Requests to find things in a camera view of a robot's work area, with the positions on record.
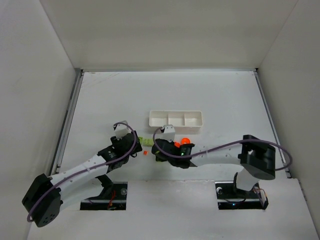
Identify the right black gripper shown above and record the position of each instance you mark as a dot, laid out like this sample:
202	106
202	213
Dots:
157	149

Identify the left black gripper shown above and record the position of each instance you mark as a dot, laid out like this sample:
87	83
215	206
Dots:
136	144

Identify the green lego brick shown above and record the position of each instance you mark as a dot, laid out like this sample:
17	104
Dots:
146	142

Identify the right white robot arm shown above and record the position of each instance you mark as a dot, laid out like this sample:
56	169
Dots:
256	158

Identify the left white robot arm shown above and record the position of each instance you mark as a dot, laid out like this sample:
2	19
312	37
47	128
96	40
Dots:
48	195

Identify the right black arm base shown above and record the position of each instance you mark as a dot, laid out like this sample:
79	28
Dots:
231	198

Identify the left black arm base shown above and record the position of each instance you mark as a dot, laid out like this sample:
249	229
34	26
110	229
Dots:
113	197

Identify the orange dome lego piece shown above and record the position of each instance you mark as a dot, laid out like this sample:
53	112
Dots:
185	141

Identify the white three-compartment tray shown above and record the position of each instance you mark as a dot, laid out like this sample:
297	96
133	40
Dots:
184	122

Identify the orange ring lego piece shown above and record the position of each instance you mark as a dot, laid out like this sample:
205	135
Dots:
177	144

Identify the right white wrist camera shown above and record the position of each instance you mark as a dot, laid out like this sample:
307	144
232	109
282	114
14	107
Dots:
168	133

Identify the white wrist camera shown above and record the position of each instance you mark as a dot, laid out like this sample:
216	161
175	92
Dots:
121	129
168	133

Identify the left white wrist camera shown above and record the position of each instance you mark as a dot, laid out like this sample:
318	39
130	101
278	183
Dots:
121	129

